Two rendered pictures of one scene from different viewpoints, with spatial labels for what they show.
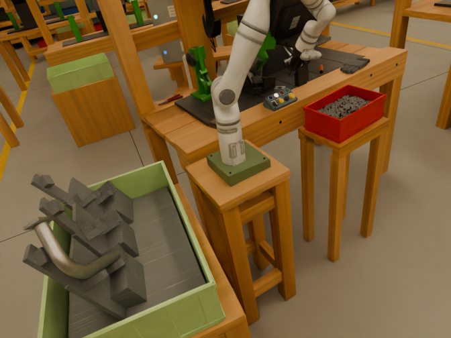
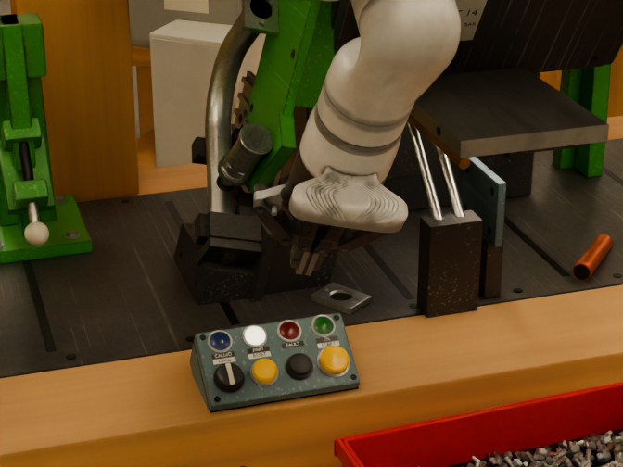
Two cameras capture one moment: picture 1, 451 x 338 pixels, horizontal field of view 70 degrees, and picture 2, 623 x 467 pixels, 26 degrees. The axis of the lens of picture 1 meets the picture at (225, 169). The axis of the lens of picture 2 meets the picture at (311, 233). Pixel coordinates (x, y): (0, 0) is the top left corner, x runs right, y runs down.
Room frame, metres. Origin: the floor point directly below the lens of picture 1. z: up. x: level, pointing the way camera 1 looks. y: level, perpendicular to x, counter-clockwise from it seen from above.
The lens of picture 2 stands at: (0.33, -0.54, 1.59)
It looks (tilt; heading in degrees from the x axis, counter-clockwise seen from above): 25 degrees down; 9
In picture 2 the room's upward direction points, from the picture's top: straight up
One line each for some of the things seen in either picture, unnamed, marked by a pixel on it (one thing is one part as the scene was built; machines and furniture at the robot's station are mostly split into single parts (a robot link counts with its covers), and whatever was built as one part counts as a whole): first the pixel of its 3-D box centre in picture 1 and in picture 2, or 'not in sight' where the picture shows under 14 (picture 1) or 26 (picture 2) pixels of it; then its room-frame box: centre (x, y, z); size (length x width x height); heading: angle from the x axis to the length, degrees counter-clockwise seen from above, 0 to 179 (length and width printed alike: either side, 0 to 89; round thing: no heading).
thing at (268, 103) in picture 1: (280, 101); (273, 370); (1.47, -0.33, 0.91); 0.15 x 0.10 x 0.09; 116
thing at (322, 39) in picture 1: (292, 39); (456, 86); (1.77, -0.49, 1.11); 0.39 x 0.16 x 0.03; 26
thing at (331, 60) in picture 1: (272, 79); (356, 243); (1.82, -0.37, 0.89); 1.10 x 0.42 x 0.02; 116
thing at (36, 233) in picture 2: not in sight; (33, 217); (1.69, -0.01, 0.96); 0.06 x 0.03 x 0.06; 26
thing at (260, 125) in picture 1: (306, 102); (441, 405); (1.57, -0.50, 0.82); 1.50 x 0.14 x 0.15; 116
